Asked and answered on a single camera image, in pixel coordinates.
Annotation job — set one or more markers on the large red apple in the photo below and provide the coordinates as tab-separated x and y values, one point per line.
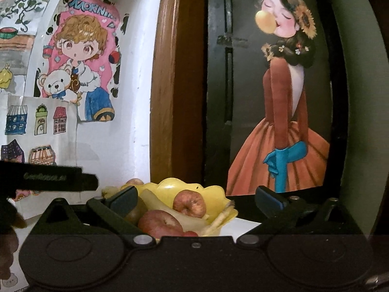
158	223

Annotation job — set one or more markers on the girl with bear drawing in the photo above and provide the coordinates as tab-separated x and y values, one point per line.
80	57

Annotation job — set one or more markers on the yellow banana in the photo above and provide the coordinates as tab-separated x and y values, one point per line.
188	223

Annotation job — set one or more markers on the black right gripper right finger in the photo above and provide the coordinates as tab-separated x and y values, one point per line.
287	216

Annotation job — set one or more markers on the yellow plastic fruit bowl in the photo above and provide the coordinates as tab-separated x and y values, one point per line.
219	209

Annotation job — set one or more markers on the brown kiwi fruit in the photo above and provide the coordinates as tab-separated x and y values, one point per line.
137	212

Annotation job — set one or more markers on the colourful houses drawing paper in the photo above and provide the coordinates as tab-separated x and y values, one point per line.
38	131

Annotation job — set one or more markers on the cartoon printed table mat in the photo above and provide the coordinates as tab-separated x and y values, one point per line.
17	280

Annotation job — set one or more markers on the medium red apple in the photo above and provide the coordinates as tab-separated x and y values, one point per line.
190	203

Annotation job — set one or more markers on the desk scene drawing paper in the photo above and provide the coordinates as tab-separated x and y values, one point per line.
19	25

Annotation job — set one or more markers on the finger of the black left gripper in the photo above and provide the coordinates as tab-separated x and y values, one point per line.
22	176

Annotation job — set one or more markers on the cherry tomato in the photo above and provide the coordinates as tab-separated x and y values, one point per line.
190	234

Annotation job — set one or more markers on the person's left hand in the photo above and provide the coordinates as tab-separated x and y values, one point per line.
10	219

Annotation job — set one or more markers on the girl in orange dress poster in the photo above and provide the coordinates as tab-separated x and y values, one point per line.
282	152

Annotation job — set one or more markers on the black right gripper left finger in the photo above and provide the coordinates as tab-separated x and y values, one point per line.
98	223

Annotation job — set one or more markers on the brown wooden frame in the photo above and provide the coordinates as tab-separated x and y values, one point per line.
176	117

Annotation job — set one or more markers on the small red apple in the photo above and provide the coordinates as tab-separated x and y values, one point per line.
134	181

